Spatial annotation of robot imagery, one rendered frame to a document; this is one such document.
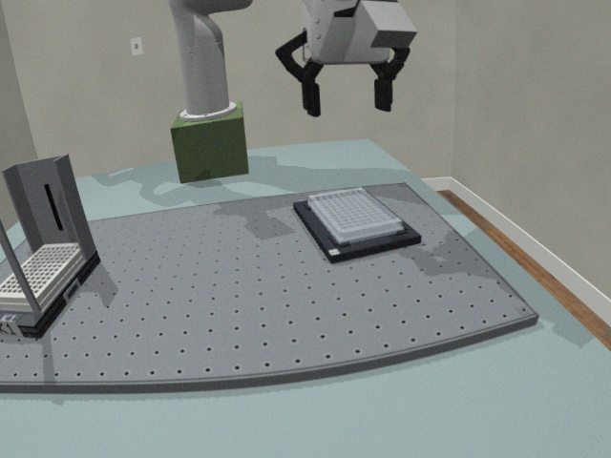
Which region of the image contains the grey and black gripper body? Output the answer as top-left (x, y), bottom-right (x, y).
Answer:
top-left (301, 0), bottom-right (390, 65)

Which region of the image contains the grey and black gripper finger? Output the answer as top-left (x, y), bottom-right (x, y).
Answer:
top-left (275, 31), bottom-right (324, 117)
top-left (369, 48), bottom-right (411, 112)

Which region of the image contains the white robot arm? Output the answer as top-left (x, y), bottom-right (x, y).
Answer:
top-left (168, 0), bottom-right (418, 122)

